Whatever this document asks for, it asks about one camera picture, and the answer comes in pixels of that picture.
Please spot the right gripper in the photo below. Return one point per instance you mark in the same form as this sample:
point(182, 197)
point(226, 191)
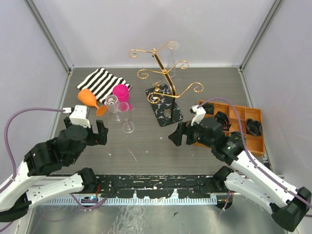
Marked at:
point(183, 128)

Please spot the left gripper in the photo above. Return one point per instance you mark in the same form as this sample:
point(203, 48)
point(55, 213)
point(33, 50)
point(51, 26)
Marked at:
point(99, 138)

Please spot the gold wine glass rack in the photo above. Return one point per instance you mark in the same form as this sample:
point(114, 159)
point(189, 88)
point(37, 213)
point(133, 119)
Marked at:
point(162, 97)

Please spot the clear champagne flute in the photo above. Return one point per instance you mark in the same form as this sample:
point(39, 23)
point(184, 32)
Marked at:
point(171, 65)
point(124, 111)

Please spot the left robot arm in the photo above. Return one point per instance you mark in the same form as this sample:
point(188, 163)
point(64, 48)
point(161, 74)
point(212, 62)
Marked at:
point(45, 158)

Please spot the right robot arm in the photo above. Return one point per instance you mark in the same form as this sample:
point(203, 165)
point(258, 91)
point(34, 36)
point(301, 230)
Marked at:
point(244, 174)

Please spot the orange plastic wine glass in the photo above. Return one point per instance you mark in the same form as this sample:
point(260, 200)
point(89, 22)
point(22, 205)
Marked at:
point(86, 97)

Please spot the clear round wine glass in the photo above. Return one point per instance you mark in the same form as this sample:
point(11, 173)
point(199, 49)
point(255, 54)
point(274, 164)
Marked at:
point(112, 103)

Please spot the pink plastic wine glass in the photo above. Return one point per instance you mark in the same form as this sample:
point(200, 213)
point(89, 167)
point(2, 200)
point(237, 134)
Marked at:
point(121, 91)

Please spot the black coil top left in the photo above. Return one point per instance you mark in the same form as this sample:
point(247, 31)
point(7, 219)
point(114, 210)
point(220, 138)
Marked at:
point(209, 108)

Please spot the black coil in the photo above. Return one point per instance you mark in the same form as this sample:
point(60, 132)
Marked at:
point(237, 137)
point(209, 108)
point(223, 119)
point(253, 127)

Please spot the striped black white cloth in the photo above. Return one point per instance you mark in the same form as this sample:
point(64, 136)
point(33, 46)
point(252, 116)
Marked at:
point(101, 83)

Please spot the black coil centre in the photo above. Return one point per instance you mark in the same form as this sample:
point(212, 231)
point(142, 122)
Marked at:
point(223, 119)

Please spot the black coil bottom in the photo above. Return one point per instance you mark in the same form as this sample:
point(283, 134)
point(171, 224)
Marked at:
point(237, 137)

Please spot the orange compartment tray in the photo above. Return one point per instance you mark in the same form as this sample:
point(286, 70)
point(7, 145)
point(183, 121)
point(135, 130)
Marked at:
point(238, 116)

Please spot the black coil right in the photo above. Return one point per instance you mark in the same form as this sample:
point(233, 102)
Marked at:
point(253, 127)

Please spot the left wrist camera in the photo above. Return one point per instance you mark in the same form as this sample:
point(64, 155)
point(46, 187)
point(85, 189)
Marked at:
point(79, 116)

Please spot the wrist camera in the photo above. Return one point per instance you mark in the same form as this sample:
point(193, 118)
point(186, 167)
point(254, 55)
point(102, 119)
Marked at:
point(198, 113)
point(79, 116)

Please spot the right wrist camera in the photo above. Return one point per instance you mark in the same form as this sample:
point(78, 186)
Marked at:
point(198, 113)

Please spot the black mounting base plate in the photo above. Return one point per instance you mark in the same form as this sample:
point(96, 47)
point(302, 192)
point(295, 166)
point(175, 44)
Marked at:
point(159, 186)

